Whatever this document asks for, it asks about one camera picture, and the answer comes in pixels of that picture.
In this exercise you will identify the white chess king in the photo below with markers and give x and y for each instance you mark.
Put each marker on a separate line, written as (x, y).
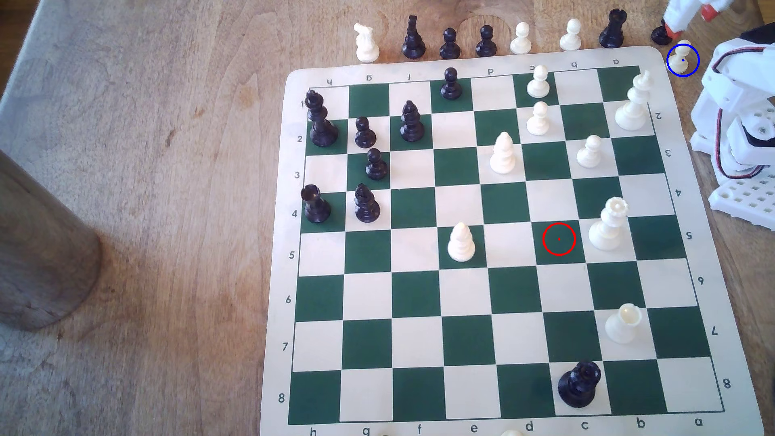
(631, 112)

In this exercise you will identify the white chess bishop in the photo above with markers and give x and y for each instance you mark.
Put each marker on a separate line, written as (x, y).
(461, 245)
(502, 157)

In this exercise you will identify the black chess knight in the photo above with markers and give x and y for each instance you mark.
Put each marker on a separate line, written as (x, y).
(413, 42)
(367, 207)

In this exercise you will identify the white chess knight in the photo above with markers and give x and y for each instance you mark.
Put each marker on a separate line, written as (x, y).
(366, 47)

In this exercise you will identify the black chess queen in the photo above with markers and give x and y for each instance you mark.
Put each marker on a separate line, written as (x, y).
(578, 387)

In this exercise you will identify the black pawn on h4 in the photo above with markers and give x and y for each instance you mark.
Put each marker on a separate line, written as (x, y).
(316, 207)

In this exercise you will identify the white chess rook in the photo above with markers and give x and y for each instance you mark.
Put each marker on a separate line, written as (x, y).
(622, 327)

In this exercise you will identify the black chess bishop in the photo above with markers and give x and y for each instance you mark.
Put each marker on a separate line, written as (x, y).
(412, 124)

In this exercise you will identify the brown wooden cylinder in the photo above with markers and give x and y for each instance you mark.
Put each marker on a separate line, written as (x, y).
(42, 242)

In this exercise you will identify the white perforated base plate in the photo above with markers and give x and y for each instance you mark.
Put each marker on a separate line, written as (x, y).
(748, 203)

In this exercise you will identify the white chess pawn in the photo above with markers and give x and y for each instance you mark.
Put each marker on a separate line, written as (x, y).
(537, 121)
(680, 60)
(520, 41)
(570, 38)
(511, 433)
(537, 86)
(590, 156)

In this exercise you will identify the white chess queen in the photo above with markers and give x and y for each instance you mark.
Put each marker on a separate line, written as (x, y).
(607, 233)

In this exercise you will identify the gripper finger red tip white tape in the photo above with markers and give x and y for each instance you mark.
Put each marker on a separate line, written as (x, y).
(679, 15)
(713, 8)

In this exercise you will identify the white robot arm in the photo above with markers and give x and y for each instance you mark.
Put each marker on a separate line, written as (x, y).
(735, 97)

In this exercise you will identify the green and white chess mat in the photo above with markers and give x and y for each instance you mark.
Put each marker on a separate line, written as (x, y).
(418, 339)

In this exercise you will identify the black chess rook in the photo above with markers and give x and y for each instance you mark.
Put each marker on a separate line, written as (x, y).
(612, 33)

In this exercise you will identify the black chess king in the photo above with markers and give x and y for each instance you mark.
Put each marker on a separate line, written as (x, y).
(321, 127)

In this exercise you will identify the black chess pawn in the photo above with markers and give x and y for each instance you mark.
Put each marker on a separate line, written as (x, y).
(659, 36)
(451, 88)
(449, 47)
(376, 168)
(485, 44)
(365, 136)

